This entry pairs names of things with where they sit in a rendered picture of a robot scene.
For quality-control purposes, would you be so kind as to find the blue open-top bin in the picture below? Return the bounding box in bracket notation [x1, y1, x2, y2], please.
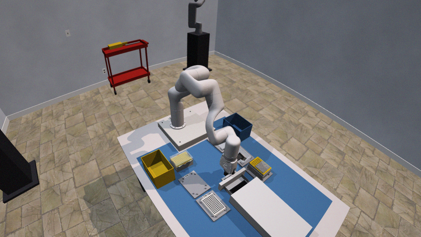
[222, 113, 253, 142]

